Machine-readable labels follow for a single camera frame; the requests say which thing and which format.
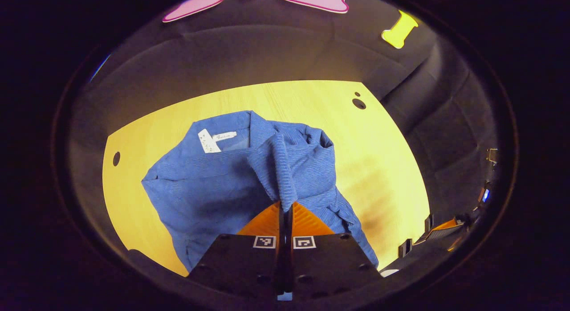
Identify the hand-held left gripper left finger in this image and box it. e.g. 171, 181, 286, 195
187, 201, 286, 299

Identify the blue button shirt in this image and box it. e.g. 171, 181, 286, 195
142, 110, 379, 273

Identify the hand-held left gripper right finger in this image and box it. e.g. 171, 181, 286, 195
286, 201, 383, 300

